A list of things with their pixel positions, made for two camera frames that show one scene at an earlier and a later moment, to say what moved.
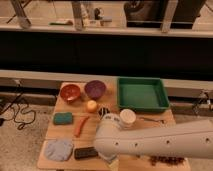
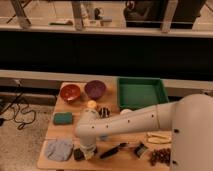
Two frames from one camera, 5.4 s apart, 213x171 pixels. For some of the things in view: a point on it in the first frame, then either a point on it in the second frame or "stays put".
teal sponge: x=62 y=118 stays put
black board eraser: x=85 y=152 stays put
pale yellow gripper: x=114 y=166 → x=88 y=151
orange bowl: x=70 y=92 stays put
